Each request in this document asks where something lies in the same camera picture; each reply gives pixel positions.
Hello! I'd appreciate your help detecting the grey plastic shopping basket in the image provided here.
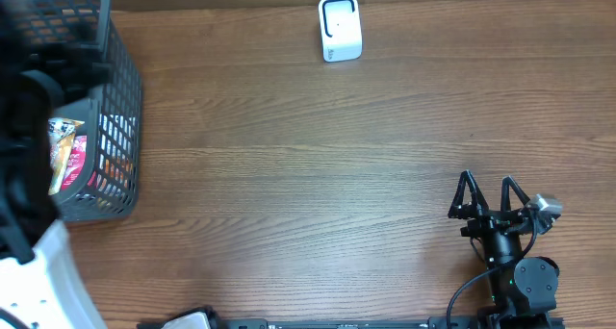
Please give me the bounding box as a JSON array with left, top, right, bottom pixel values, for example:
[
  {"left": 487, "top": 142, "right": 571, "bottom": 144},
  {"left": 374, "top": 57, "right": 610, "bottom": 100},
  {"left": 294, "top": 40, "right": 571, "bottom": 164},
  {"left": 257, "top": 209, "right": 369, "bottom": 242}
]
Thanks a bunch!
[{"left": 13, "top": 0, "right": 142, "bottom": 221}]

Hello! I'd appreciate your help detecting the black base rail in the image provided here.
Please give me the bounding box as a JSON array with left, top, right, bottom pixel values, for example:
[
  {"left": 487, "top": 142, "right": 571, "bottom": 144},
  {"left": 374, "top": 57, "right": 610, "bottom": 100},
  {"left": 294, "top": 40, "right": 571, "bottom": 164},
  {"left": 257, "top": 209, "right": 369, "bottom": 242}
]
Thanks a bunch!
[{"left": 137, "top": 307, "right": 567, "bottom": 329}]

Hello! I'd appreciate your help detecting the yellow snack bag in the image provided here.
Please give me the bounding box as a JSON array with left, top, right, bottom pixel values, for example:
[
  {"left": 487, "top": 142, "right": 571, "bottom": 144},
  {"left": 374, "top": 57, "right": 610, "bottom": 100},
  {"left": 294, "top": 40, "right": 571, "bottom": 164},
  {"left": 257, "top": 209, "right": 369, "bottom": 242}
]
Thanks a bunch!
[{"left": 48, "top": 117, "right": 84, "bottom": 195}]

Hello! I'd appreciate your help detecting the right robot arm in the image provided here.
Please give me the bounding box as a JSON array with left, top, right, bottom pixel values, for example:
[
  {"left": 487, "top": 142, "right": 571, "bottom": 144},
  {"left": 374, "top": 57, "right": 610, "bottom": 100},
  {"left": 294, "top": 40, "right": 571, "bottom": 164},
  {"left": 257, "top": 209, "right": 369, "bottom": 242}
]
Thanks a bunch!
[{"left": 445, "top": 170, "right": 564, "bottom": 328}]

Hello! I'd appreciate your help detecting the red purple pad pack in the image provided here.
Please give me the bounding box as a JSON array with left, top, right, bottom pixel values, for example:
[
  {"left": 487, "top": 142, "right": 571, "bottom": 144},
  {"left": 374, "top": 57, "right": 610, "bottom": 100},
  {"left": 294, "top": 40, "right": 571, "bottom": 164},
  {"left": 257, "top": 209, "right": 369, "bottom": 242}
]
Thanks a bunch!
[{"left": 61, "top": 136, "right": 88, "bottom": 190}]

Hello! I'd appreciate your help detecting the white barcode scanner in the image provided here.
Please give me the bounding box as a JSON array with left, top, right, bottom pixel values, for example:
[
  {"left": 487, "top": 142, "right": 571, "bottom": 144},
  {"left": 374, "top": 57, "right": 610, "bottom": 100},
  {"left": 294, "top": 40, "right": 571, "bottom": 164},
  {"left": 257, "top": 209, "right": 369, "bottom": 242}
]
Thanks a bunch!
[{"left": 318, "top": 0, "right": 363, "bottom": 63}]

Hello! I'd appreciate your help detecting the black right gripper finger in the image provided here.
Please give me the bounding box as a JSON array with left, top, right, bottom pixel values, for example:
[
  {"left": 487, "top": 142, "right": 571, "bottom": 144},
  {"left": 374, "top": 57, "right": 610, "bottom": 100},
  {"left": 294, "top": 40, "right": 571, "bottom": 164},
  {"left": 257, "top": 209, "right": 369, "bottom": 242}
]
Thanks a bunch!
[
  {"left": 500, "top": 175, "right": 531, "bottom": 214},
  {"left": 448, "top": 170, "right": 489, "bottom": 219}
]

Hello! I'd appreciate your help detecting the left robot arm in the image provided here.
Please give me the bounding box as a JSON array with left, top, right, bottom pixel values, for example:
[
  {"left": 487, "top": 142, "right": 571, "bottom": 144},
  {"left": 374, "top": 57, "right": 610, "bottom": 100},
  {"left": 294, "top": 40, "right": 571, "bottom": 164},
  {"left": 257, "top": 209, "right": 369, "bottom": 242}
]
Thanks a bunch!
[{"left": 1, "top": 0, "right": 110, "bottom": 328}]

